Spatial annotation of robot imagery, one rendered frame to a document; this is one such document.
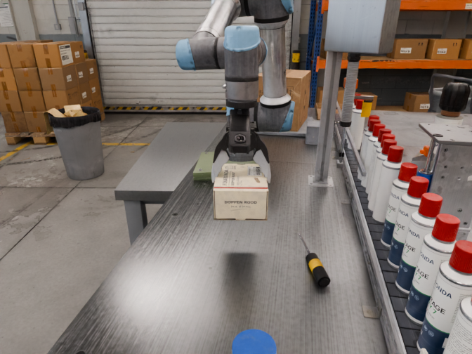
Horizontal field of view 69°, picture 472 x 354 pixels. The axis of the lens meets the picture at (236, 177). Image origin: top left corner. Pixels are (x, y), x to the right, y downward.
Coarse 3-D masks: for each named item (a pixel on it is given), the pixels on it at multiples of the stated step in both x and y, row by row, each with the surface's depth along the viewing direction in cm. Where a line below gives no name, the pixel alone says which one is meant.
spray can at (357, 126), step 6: (360, 102) 135; (360, 108) 136; (354, 114) 137; (360, 114) 136; (354, 120) 138; (360, 120) 137; (354, 126) 138; (360, 126) 138; (354, 132) 139; (360, 132) 139; (354, 138) 140; (360, 138) 140; (348, 144) 143; (360, 144) 142
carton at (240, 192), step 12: (228, 168) 88; (240, 168) 88; (252, 168) 88; (216, 180) 81; (228, 180) 81; (240, 180) 81; (252, 180) 81; (264, 180) 81; (216, 192) 76; (228, 192) 76; (240, 192) 76; (252, 192) 76; (264, 192) 76; (216, 204) 78; (228, 204) 77; (240, 204) 77; (252, 204) 77; (264, 204) 77; (216, 216) 79; (228, 216) 79; (240, 216) 79; (252, 216) 79; (264, 216) 79
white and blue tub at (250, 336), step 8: (240, 336) 56; (248, 336) 56; (256, 336) 56; (264, 336) 56; (232, 344) 54; (240, 344) 54; (248, 344) 54; (256, 344) 54; (264, 344) 54; (272, 344) 54; (232, 352) 53; (240, 352) 53; (248, 352) 53; (256, 352) 53; (264, 352) 53; (272, 352) 53
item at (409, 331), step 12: (336, 120) 186; (348, 156) 136; (360, 192) 107; (372, 228) 89; (372, 240) 84; (384, 252) 79; (384, 264) 76; (384, 276) 72; (396, 276) 72; (396, 288) 69; (396, 300) 66; (396, 312) 63; (408, 324) 60; (408, 336) 58; (408, 348) 56
